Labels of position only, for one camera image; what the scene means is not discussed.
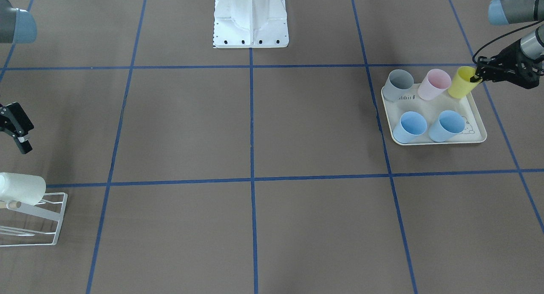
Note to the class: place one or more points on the blue plastic cup far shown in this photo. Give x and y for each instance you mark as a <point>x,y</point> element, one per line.
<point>410,126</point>

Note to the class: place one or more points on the blue plastic cup near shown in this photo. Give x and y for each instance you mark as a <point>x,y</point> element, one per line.
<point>448,124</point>

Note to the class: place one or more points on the pink plastic cup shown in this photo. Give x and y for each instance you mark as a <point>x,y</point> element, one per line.
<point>435,83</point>

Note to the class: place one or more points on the cream plastic tray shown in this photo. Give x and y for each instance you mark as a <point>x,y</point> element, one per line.
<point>474,131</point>

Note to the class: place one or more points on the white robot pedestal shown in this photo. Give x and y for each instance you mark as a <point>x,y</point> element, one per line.
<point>250,24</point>

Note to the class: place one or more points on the grey plastic cup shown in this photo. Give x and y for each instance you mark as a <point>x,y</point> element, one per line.
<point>397,84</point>

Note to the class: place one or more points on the white wire cup rack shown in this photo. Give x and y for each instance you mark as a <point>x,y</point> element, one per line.
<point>24,225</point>

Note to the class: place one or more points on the blue plastic cup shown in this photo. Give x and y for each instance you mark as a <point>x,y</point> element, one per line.
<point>410,126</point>
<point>448,124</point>

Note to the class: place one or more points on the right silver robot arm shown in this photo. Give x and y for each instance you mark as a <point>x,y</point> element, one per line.
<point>17,26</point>

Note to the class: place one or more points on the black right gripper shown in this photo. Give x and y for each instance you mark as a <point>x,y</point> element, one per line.
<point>16,123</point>

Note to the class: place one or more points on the yellow plastic cup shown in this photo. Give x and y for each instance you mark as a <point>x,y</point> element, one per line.
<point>460,83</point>

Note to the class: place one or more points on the white plastic cup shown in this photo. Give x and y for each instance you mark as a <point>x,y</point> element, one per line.
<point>28,189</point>

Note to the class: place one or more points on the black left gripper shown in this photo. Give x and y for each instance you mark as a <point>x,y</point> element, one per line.
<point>511,57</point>

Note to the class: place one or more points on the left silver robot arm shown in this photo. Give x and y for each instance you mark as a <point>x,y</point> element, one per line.
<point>505,12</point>

